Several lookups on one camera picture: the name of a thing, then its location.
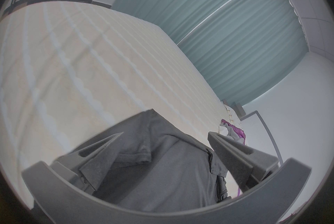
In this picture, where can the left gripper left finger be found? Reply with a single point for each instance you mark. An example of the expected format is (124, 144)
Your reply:
(99, 160)

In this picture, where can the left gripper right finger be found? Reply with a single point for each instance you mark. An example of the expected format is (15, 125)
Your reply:
(240, 163)

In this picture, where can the black T-shirt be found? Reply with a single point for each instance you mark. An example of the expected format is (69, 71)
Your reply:
(156, 165)

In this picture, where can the bed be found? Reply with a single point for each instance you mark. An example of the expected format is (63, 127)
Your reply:
(65, 61)

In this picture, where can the grey garment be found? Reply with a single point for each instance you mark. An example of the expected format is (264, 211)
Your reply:
(237, 137)

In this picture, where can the purple satin garment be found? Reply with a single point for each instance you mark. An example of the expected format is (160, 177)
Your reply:
(238, 130)

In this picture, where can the white printed pillow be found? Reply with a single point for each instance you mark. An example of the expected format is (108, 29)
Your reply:
(231, 114)

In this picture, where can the grey bedside table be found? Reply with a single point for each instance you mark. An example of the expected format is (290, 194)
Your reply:
(238, 108)

